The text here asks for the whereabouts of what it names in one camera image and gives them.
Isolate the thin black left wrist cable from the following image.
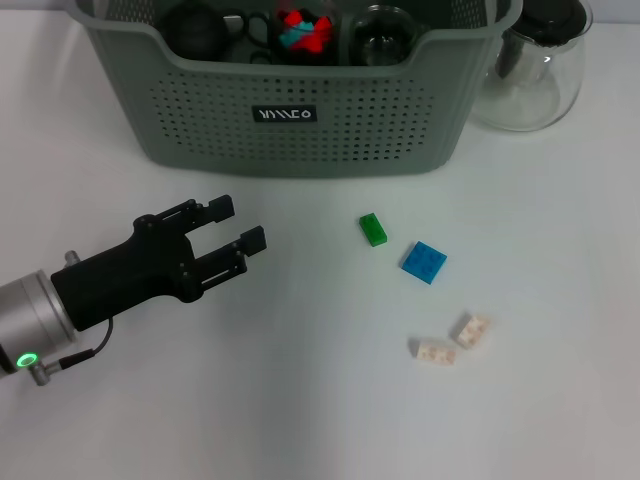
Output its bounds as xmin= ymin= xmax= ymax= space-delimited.
xmin=57 ymin=317 xmax=114 ymax=369

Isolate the red sloped toy brick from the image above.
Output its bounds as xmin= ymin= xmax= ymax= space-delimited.
xmin=297 ymin=34 xmax=329 ymax=55

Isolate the cream toy brick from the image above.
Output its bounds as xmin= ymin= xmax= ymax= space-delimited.
xmin=453 ymin=312 xmax=492 ymax=350
xmin=409 ymin=337 xmax=459 ymax=367

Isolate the silver left cable plug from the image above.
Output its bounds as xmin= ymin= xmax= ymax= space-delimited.
xmin=28 ymin=362 xmax=60 ymax=387

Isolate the teal square toy plate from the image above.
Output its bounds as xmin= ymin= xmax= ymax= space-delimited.
xmin=278 ymin=27 xmax=314 ymax=50

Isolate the dark clay teapot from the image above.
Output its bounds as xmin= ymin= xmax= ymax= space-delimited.
xmin=158 ymin=0 xmax=234 ymax=61

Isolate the green rectangular toy brick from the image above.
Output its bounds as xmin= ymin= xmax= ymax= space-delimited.
xmin=358 ymin=212 xmax=389 ymax=247

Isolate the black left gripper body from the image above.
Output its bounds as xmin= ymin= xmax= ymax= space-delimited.
xmin=50 ymin=214 xmax=201 ymax=332

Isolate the glass carafe with black lid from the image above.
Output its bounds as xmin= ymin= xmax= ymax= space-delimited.
xmin=469 ymin=0 xmax=594 ymax=132

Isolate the grey-green perforated storage bin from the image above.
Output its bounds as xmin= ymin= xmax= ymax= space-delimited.
xmin=74 ymin=0 xmax=524 ymax=179

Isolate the blue square toy plate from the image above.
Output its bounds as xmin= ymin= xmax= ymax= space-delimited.
xmin=400 ymin=240 xmax=449 ymax=286

